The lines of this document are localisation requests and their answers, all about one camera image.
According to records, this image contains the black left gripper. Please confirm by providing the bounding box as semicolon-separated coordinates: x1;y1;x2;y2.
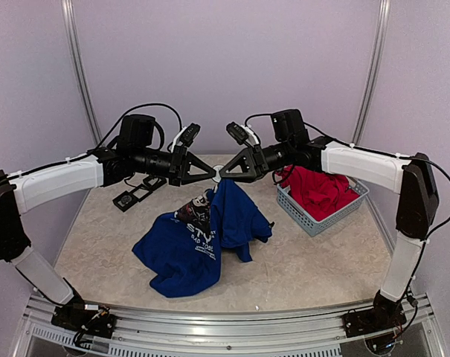
132;144;216;186

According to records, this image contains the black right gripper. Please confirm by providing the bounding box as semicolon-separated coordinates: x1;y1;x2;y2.
219;139;294;182

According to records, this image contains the blue printed t-shirt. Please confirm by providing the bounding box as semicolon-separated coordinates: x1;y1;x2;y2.
132;179;274;298

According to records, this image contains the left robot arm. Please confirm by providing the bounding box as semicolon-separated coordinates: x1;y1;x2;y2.
0;115;216;331

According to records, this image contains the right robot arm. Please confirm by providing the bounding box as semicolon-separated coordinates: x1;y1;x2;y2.
219;109;439;330

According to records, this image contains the red garment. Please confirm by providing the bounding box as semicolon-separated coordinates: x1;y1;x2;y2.
276;166;359;222

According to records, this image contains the light blue perforated basket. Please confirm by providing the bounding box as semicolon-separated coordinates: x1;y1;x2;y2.
277;178;370;237

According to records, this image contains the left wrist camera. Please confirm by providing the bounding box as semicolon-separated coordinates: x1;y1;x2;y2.
169;123;201;152

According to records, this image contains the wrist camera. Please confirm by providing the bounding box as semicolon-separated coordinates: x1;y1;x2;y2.
169;123;201;152
226;122;260;147

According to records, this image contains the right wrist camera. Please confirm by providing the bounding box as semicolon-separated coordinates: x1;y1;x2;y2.
226;122;260;147

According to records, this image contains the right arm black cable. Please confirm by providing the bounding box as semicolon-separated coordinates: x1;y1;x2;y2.
243;113;450;239

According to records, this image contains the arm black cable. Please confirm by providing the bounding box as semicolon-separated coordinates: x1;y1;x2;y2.
243;113;450;239
0;103;183;261

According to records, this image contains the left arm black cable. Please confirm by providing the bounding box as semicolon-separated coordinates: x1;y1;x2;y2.
0;103;183;261

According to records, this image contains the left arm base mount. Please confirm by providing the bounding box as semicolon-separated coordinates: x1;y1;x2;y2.
51;303;117;338

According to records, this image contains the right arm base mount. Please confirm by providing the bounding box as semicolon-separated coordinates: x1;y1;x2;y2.
342;291;407;338

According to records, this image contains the left aluminium corner post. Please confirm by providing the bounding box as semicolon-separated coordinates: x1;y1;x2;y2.
60;0;103;146

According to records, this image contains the aluminium corner post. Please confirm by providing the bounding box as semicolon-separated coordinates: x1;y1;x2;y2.
351;0;391;145
60;0;103;146

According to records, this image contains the right aluminium corner post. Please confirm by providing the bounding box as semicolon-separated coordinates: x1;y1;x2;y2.
351;0;391;145

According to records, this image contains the aluminium front rail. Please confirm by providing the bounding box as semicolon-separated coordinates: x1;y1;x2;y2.
22;293;440;357

